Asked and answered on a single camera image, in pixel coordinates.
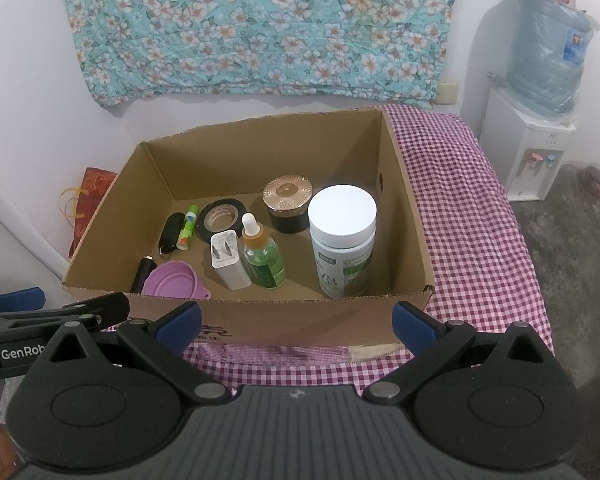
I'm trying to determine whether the white water dispenser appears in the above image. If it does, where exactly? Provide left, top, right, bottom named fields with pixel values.
left=480, top=85, right=578, bottom=203

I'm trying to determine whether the black tape roll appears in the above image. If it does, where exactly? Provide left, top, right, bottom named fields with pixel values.
left=196, top=199, right=253, bottom=247

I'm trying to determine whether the black cylindrical object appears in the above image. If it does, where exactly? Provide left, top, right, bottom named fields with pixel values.
left=156, top=212, right=186, bottom=256

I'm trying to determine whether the black lipstick tube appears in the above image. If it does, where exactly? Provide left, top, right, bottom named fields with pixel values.
left=130, top=256, right=157, bottom=295

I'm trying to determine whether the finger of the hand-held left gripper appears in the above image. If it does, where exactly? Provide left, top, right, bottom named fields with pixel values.
left=10, top=292, right=131, bottom=334
left=0, top=286, right=47, bottom=317

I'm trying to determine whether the blue water jug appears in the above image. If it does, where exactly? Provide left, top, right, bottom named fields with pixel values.
left=505, top=0, right=596, bottom=117

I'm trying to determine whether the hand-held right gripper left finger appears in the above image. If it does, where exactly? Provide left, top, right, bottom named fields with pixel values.
left=47, top=301, right=234, bottom=405

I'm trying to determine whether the rose gold jar lid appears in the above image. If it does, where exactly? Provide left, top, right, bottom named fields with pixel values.
left=262, top=173, right=315, bottom=235

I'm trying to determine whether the green dropper bottle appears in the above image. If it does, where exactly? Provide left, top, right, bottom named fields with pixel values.
left=240, top=212, right=287, bottom=290

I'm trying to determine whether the brown cardboard box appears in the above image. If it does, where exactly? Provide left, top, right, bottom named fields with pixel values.
left=61, top=106, right=436, bottom=358

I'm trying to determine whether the white charger plug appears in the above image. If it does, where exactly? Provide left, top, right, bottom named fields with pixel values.
left=209, top=230, right=252, bottom=291

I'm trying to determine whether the green lip balm stick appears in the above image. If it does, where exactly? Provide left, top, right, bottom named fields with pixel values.
left=176, top=204, right=201, bottom=251

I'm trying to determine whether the pink plastic lid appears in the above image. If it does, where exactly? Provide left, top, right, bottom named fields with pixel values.
left=147, top=259, right=215, bottom=302

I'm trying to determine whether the teal floral cloth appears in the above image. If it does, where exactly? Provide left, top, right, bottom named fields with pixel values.
left=60, top=0, right=488, bottom=109

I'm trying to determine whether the purple checkered tablecloth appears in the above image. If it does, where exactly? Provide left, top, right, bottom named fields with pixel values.
left=180, top=102, right=556, bottom=401

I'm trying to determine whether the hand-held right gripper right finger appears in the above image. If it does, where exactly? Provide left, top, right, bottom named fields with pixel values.
left=365, top=300, right=561, bottom=403

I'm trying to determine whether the red patterned bag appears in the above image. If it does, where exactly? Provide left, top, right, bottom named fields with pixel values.
left=69, top=167, right=118, bottom=259

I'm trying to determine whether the white supplement bottle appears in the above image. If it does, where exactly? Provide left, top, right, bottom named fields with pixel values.
left=307, top=185, right=378, bottom=298

